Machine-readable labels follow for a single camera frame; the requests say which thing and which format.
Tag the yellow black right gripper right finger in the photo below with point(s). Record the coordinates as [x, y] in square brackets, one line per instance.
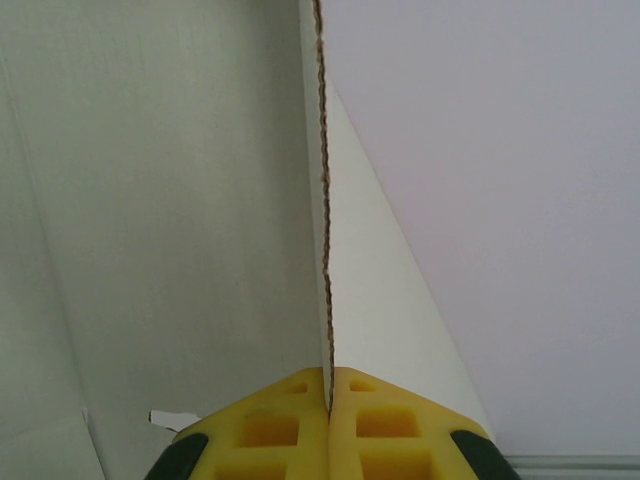
[390, 430]

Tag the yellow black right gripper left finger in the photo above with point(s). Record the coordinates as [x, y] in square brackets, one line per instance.
[260, 430]

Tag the aluminium table side rail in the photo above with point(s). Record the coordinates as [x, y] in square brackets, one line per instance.
[575, 467]

